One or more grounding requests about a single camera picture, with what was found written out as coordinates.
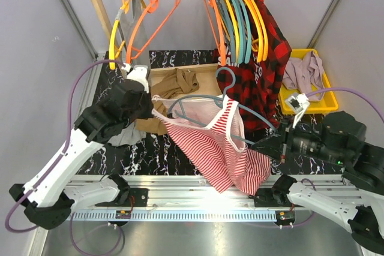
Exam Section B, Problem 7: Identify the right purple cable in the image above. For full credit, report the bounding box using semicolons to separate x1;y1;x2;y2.
305;87;384;121

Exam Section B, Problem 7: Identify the grey tank top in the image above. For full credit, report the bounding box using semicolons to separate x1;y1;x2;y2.
109;0;150;147

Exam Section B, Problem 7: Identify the red black plaid shirt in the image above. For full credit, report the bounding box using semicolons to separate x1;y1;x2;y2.
226;0;292;127

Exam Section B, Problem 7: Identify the orange hanger with pink top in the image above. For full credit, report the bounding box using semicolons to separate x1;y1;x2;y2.
199;0;227;67

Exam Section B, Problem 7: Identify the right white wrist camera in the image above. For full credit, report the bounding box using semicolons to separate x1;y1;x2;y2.
284;93;310;128

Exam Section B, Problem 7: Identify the purple cable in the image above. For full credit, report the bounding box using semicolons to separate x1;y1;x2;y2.
5;59;128;233
305;87;384;121

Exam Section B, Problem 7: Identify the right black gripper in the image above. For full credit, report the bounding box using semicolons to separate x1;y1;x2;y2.
251;114;347;164

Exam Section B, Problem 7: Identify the tan tank top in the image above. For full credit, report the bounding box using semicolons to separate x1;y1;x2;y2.
136;68;199;135

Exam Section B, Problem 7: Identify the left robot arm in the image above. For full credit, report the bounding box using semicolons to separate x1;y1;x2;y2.
9;79;153;230

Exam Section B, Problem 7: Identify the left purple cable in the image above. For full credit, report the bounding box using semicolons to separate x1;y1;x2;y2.
5;59;128;233

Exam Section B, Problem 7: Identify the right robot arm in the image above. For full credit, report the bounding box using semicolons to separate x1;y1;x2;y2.
251;111;383;254

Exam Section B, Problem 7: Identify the orange hanger with tan top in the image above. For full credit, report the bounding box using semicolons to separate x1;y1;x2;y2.
126;0;183;64

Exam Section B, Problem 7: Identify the red white striped tank top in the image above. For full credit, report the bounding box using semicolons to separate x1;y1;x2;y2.
152;97;271;195

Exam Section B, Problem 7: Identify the yellow hanger with grey top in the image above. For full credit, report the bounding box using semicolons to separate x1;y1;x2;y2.
109;0;151;67

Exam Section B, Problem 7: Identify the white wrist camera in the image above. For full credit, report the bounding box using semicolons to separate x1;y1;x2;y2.
122;63;150;94
284;93;310;128

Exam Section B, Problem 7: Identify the pink tank top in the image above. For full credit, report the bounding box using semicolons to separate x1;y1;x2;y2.
283;51;325;94

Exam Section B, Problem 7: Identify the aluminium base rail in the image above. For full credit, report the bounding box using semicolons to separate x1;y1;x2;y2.
65;175;364;222

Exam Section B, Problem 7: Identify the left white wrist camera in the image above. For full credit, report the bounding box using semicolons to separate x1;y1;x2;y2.
122;63;150;94

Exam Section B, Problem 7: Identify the teal hanger with striped top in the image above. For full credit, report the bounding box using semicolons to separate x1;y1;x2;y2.
167;67;276;131

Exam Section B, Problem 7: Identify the bunch of empty hangers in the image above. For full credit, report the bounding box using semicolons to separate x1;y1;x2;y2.
212;0;269;67

